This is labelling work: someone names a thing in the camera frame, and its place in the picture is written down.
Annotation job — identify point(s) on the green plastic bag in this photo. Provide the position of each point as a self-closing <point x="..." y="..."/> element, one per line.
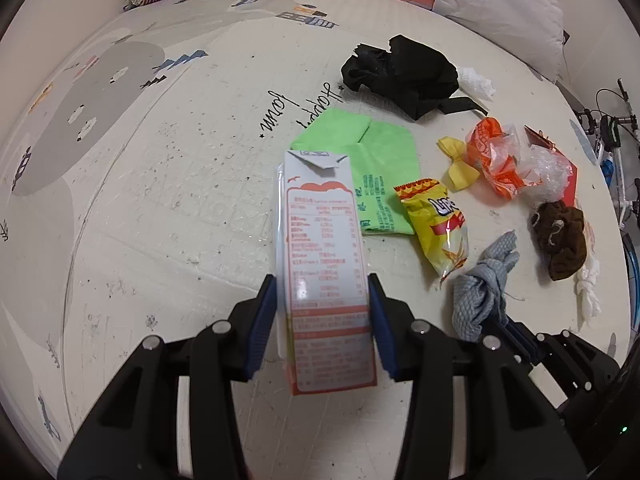
<point x="380" y="160"/>

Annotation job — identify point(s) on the red card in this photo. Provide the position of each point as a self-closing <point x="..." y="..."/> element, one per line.
<point x="535" y="136"/>

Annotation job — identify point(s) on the orange plastic bag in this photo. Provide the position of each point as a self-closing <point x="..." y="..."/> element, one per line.
<point x="487" y="150"/>

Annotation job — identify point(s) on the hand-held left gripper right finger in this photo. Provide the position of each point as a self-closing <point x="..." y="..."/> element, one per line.
<point x="381" y="326"/>

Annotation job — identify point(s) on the crumpled white tissue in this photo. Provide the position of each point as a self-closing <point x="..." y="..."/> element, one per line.
<point x="475" y="82"/>

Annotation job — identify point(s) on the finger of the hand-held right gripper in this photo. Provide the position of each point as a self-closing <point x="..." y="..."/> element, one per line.
<point x="522" y="342"/>

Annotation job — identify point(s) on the yellow bow-shaped wrapper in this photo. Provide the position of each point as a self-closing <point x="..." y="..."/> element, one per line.
<point x="460" y="170"/>

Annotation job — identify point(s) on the white bicycle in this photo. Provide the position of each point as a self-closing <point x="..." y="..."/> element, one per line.
<point x="612" y="130"/>

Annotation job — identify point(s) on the white and orange milk carton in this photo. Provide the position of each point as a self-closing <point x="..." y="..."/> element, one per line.
<point x="320" y="260"/>

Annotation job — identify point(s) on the black cloth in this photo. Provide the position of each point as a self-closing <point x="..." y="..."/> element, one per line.
<point x="405" y="75"/>

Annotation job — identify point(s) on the brown cloth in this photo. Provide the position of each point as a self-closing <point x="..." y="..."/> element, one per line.
<point x="560" y="240"/>

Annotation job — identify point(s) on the clear plastic wrap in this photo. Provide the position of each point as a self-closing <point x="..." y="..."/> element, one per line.
<point x="547" y="172"/>

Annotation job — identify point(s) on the yellow chips packet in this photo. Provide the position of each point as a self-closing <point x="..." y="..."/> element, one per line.
<point x="440" y="225"/>

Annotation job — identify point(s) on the white bagged duvet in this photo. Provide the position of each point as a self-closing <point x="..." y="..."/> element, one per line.
<point x="500" y="5"/>

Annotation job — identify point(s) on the grey cloth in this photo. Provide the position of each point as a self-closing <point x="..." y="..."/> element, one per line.
<point x="480" y="285"/>

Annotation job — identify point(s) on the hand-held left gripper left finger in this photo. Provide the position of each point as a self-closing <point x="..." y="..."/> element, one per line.
<point x="262" y="321"/>

